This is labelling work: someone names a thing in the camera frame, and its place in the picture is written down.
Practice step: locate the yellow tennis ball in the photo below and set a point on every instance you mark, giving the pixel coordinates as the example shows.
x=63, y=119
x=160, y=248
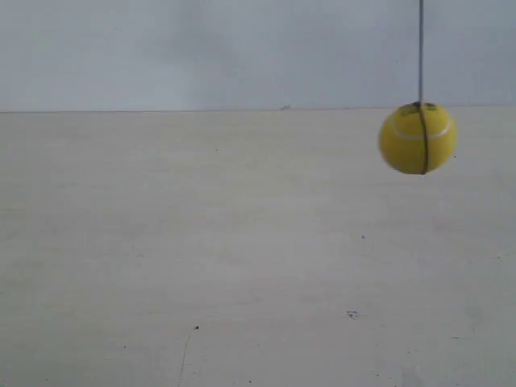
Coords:
x=418, y=138

